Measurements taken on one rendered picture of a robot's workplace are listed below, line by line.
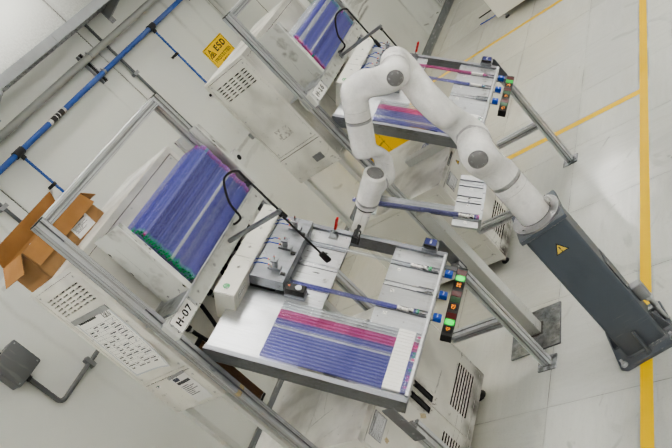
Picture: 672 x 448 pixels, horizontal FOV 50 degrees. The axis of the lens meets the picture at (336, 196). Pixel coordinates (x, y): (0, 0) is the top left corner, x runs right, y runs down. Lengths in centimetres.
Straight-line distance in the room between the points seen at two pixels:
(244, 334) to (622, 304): 137
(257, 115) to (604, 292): 187
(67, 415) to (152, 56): 241
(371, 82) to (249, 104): 142
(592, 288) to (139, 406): 242
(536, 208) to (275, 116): 156
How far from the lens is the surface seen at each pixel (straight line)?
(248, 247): 276
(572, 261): 272
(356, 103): 241
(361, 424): 271
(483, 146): 242
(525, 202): 259
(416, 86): 242
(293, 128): 366
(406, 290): 272
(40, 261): 270
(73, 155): 441
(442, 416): 306
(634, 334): 296
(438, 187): 363
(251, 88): 362
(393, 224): 387
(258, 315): 264
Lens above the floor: 203
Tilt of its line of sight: 18 degrees down
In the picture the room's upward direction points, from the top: 45 degrees counter-clockwise
